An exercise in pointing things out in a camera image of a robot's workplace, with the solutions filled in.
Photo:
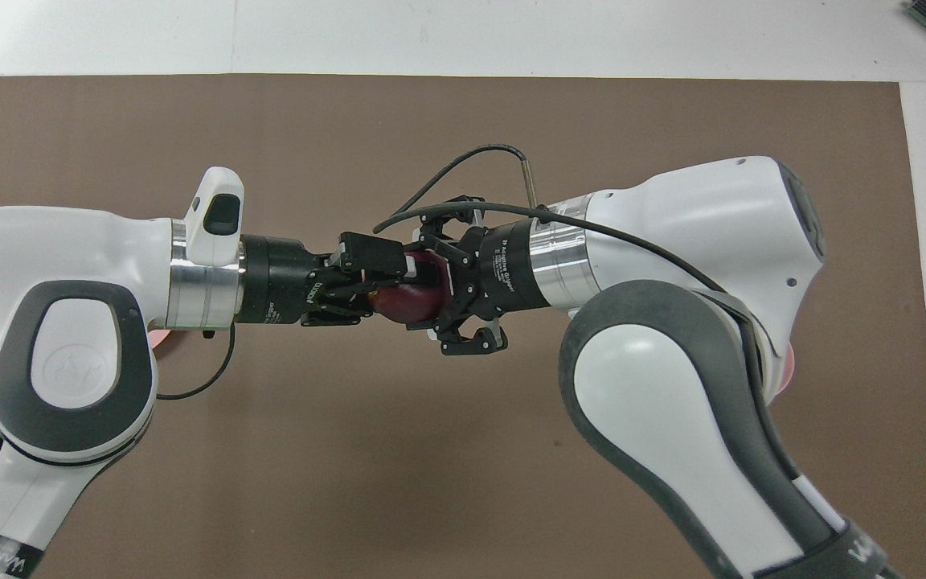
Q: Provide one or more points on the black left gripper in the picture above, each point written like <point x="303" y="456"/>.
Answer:
<point x="278" y="277"/>

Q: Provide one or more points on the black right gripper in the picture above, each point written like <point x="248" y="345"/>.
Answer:
<point x="503" y="269"/>

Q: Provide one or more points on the dark red apple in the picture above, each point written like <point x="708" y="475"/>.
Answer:
<point x="411" y="301"/>

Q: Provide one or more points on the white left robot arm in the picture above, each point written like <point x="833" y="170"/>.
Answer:
<point x="69" y="322"/>

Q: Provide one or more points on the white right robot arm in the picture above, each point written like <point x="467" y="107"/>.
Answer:
<point x="672" y="338"/>

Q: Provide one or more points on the pink plate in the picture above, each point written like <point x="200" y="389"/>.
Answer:
<point x="164" y="339"/>

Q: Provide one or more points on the pink bowl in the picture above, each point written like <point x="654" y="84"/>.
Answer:
<point x="786" y="371"/>

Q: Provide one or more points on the brown paper table mat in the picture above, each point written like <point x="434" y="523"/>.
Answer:
<point x="463" y="450"/>

